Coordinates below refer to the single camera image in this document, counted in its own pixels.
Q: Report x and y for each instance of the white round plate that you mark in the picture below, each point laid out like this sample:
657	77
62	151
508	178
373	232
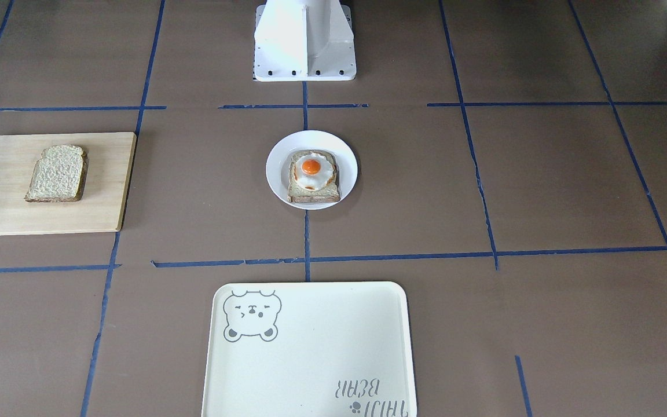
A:
280	157

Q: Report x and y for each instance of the brown bread slice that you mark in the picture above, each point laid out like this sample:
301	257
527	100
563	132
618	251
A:
59	175

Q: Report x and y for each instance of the toast slice on plate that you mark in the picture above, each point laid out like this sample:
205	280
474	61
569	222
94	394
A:
329	194

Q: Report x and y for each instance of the fried egg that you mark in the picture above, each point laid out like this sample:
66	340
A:
312	171

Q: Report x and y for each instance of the cream bear serving tray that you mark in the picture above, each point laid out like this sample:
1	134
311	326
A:
310	349

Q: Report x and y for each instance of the wooden cutting board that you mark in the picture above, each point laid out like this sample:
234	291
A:
101	208

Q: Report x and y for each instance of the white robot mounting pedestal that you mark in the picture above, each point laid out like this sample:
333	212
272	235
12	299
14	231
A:
304	41

